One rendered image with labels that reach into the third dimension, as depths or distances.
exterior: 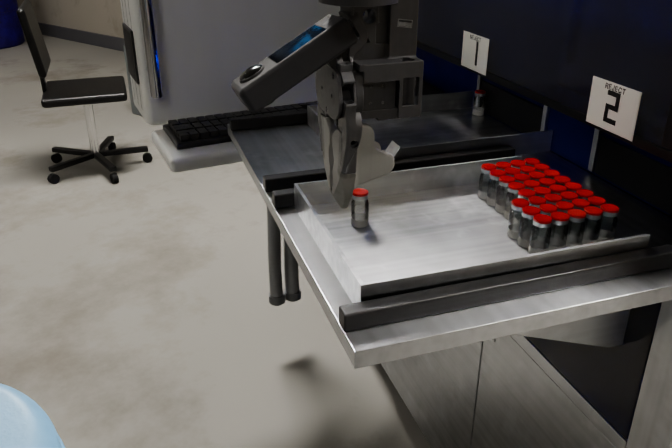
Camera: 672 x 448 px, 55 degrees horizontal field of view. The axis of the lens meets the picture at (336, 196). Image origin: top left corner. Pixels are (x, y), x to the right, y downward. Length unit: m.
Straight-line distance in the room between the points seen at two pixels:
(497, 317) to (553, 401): 0.46
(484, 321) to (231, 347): 1.48
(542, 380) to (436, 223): 0.39
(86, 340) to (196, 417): 0.53
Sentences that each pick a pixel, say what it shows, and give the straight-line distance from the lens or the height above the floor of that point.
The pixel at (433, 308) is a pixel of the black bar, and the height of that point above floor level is 0.89.
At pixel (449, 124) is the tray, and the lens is 1.20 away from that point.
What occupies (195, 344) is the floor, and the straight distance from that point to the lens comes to 2.10.
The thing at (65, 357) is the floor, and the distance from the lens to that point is 2.16.
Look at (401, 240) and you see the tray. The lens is 0.77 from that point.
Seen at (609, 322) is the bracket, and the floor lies 0.77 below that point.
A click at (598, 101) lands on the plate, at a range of 0.88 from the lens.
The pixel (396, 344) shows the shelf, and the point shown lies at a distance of 0.61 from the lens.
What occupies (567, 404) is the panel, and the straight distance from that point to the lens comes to 1.07.
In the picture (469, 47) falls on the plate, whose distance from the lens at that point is 1.15.
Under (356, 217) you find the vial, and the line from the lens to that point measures 0.79.
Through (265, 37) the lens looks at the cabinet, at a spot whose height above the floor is 0.97.
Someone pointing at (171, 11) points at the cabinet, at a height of 1.04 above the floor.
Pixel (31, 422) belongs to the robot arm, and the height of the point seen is 1.02.
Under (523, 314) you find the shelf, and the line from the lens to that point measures 0.67.
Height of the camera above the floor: 1.25
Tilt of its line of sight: 24 degrees down
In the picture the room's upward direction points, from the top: straight up
